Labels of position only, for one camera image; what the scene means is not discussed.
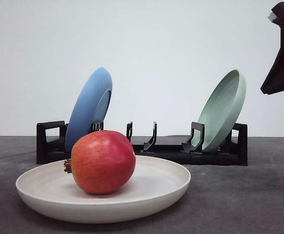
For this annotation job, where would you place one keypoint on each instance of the red pomegranate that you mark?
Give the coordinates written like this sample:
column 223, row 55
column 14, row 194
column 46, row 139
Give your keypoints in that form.
column 102, row 162

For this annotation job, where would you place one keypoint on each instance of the white plate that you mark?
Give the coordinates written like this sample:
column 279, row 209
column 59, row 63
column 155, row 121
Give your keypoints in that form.
column 49, row 189

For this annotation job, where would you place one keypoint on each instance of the green plate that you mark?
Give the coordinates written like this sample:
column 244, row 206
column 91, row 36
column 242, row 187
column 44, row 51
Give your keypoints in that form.
column 222, row 110

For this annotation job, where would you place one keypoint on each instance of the blue plate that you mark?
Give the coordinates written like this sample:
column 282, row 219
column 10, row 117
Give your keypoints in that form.
column 90, row 106

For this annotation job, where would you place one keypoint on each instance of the black plastic dish rack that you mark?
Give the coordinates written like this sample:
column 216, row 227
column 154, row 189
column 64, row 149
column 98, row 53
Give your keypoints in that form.
column 51, row 144

